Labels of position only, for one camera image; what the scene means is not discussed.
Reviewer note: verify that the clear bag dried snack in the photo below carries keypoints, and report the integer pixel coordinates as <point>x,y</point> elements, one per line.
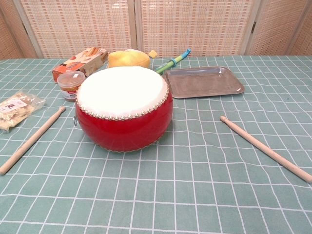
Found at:
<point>17,109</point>

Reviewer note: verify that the yellow plush toy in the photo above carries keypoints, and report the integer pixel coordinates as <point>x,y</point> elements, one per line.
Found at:
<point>126,59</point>

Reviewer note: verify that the clear jar brown paste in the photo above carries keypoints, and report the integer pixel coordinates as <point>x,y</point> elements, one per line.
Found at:
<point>69,85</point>

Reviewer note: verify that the green blue toy stick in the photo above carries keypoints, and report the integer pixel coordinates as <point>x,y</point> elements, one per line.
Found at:
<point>170,64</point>

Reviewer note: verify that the wooden drumstick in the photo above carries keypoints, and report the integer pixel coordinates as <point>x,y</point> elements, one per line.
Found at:
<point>31,141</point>
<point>263,146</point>

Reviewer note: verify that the orange biscuit box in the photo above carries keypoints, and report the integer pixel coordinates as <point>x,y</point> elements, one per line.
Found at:
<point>83,62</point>

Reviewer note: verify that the red drum white skin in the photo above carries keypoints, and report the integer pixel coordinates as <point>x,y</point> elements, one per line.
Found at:
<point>122,131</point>

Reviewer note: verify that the stainless steel tray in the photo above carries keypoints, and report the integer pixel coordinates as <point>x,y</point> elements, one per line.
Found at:
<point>202,83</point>

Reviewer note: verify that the bamboo folding screen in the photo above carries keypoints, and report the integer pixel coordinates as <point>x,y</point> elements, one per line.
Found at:
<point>73,24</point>

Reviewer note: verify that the green checkered tablecloth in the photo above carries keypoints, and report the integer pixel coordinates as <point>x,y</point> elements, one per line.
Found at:
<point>170,195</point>

